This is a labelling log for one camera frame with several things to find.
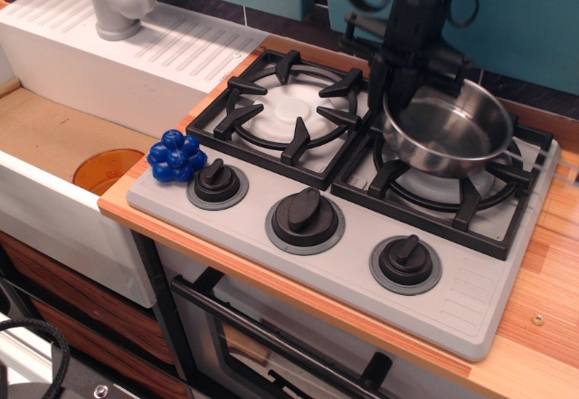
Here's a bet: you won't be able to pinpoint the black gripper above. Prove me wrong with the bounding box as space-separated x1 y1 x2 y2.
343 0 473 120

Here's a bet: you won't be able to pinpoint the stainless steel pan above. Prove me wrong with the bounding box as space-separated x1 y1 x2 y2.
382 81 515 178

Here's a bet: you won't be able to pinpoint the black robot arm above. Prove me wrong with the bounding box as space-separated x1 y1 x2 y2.
340 0 474 113

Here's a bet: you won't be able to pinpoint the grey toy stove top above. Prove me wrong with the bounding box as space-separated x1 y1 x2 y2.
127 50 561 361

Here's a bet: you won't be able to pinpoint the black middle stove knob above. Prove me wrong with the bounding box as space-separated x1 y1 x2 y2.
265 187 346 256

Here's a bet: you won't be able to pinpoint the black stove knob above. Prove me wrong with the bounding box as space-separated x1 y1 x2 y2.
265 187 346 256
370 234 442 296
186 158 249 211

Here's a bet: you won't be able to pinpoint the black right stove knob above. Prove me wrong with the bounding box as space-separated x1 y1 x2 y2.
370 234 442 296

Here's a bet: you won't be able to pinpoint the black left stove knob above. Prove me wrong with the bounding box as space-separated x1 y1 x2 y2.
186 158 249 211

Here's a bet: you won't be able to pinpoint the blue toy blueberry cluster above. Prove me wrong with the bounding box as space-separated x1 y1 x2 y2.
147 129 207 183

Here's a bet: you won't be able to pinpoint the black left burner grate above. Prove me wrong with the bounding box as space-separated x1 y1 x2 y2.
186 50 374 190

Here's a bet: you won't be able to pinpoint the black burner grate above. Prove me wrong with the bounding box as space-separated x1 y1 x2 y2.
331 123 559 260
186 50 374 190

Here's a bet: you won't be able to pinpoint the teal cabinet right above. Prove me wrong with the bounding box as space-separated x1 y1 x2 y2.
329 0 578 94

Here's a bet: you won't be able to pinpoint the black right burner grate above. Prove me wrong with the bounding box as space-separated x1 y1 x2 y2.
331 123 559 260

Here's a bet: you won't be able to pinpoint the white sink unit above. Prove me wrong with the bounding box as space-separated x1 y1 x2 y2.
1 0 266 308

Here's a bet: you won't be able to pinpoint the wooden drawer fronts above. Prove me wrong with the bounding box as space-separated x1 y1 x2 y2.
1 233 193 398

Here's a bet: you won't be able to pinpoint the oven door with handle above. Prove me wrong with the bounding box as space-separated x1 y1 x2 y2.
169 268 476 398

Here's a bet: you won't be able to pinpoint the black braided cable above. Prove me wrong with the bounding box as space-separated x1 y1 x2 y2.
0 318 71 399

